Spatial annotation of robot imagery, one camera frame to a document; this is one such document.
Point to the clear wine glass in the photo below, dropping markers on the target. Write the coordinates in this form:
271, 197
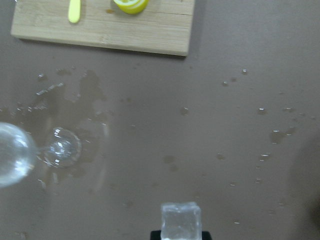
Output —
19, 153

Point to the yellow lemon half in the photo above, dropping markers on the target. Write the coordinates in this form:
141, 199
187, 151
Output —
131, 7

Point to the yellow plastic knife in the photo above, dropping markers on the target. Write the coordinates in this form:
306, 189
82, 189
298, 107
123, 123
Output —
74, 11

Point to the clear ice cube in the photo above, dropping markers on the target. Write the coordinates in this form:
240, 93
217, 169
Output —
181, 221

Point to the bamboo cutting board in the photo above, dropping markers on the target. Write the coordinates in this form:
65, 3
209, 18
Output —
163, 27

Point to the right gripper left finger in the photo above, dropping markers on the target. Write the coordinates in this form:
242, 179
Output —
155, 235

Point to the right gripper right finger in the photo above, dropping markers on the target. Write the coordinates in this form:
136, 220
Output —
205, 235

